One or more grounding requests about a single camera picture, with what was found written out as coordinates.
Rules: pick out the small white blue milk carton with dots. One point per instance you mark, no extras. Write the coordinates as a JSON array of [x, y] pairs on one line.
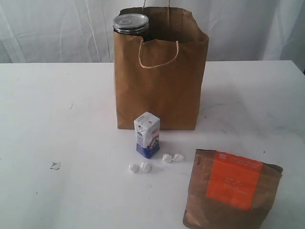
[[147, 127]]

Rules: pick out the dark can with pull-tab lid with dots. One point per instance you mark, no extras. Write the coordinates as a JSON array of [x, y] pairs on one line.
[[132, 24]]

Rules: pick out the brown pouch with orange label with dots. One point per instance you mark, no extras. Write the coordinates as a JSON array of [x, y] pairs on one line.
[[227, 191]]

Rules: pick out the brown paper shopping bag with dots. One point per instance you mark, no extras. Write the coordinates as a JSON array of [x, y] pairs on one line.
[[162, 75]]

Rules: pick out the small torn tape scrap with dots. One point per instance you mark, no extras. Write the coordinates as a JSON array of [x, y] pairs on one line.
[[55, 166]]

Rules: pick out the white backdrop curtain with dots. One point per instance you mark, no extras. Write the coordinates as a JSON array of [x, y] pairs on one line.
[[81, 30]]

